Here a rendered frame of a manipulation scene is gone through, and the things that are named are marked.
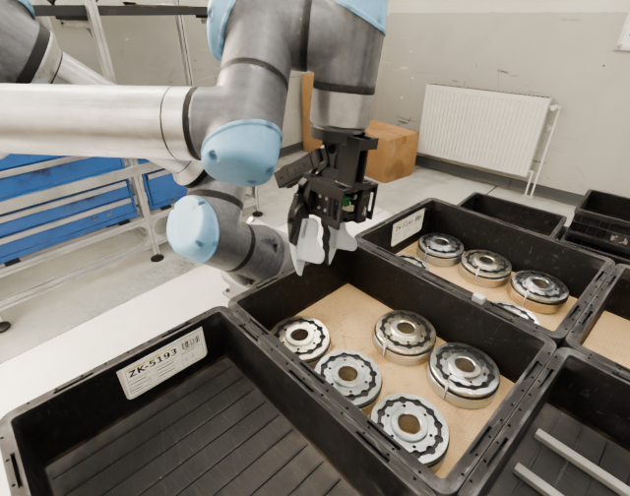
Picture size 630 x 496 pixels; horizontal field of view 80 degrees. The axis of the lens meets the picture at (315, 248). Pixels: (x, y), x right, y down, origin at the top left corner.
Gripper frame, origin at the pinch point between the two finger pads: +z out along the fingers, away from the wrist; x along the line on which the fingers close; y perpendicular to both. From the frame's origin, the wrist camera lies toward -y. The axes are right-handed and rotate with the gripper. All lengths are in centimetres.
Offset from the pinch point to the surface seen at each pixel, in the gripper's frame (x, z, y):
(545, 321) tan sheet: 37.2, 11.9, 26.6
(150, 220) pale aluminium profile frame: 43, 68, -176
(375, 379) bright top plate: 1.3, 13.8, 14.4
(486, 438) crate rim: -1.8, 7.3, 30.7
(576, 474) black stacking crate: 10.9, 15.8, 39.5
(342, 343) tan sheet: 5.6, 16.4, 4.2
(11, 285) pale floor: -26, 105, -208
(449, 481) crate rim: -8.7, 8.3, 30.2
